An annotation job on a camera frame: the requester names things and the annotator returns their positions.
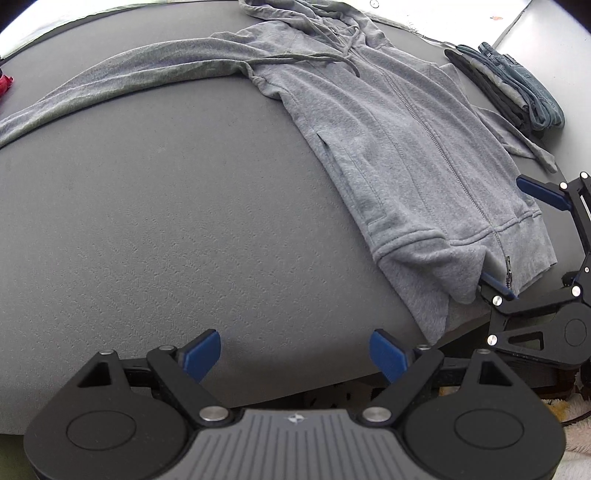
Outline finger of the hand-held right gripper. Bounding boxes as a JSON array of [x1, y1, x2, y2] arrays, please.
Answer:
[[479, 265, 591, 354], [516, 171, 591, 282]]

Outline folded black garment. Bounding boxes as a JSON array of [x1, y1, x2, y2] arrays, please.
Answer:
[[444, 48, 546, 139]]

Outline folded light grey garment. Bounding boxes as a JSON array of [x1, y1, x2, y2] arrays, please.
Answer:
[[455, 46, 532, 116]]

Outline white fluffy rug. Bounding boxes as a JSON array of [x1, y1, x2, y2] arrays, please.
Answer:
[[551, 369, 591, 467]]

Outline grey textured mat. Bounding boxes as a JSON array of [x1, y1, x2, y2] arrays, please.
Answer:
[[0, 2, 591, 437]]

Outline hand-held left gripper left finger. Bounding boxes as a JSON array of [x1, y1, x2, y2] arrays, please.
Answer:
[[74, 329, 232, 423]]

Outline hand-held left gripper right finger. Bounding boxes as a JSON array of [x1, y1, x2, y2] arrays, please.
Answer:
[[362, 329, 522, 423]]

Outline folded blue jeans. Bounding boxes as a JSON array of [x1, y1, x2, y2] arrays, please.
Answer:
[[457, 41, 566, 131]]

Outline grey zip hoodie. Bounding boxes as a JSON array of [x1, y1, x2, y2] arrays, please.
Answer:
[[0, 0, 559, 344]]

